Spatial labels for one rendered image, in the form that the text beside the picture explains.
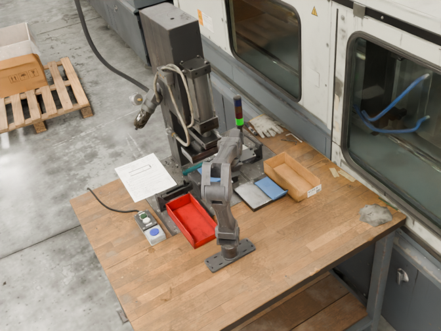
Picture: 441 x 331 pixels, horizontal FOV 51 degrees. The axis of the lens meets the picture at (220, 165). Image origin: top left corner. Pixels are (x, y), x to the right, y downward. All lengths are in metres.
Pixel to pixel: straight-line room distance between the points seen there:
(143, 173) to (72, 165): 1.86
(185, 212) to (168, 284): 0.37
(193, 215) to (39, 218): 1.91
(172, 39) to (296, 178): 0.83
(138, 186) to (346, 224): 0.96
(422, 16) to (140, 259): 1.32
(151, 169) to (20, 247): 1.52
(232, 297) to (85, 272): 1.63
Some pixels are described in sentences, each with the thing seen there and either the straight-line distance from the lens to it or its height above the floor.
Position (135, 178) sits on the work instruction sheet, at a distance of 2.27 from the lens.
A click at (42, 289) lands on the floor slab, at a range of 3.22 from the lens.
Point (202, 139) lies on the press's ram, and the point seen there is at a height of 1.18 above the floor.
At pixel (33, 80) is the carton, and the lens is 5.15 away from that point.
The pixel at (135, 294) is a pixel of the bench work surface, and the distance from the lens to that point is 1.80.
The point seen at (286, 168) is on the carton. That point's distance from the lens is 2.18.
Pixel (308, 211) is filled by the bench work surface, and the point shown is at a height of 0.90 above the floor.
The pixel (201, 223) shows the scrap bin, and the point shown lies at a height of 0.90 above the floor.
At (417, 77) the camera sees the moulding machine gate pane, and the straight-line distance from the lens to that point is 1.73.
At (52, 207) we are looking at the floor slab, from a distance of 3.75.
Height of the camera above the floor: 2.30
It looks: 39 degrees down
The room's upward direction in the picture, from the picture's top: 8 degrees counter-clockwise
